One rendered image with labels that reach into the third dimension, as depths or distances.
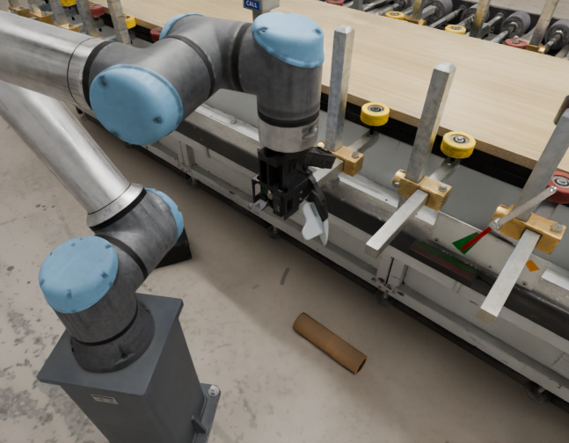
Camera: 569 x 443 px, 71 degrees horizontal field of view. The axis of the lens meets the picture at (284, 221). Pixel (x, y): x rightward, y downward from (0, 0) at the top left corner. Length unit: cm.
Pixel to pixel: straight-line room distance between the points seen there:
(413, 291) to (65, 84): 144
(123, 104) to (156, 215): 52
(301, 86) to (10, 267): 195
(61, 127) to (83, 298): 34
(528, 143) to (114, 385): 116
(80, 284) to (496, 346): 136
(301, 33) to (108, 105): 24
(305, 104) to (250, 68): 8
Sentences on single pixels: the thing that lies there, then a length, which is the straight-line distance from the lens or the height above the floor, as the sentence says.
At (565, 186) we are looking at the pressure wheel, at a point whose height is 90.
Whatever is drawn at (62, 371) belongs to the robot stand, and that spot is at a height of 60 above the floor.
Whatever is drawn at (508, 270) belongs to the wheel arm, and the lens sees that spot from 91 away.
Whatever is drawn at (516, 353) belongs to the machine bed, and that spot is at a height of 17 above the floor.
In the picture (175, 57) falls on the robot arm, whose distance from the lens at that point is 51.
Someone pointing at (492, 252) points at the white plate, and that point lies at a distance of 108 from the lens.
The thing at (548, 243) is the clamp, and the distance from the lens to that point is 102.
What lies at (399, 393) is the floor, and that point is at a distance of 166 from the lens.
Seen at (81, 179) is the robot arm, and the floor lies 96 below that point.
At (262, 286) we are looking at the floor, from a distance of 185.
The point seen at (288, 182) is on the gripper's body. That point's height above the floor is 108.
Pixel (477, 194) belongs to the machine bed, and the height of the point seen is 73.
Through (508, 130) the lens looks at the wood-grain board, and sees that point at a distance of 127.
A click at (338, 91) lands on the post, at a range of 107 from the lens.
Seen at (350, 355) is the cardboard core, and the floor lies 8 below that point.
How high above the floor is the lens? 147
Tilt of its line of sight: 44 degrees down
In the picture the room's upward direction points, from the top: straight up
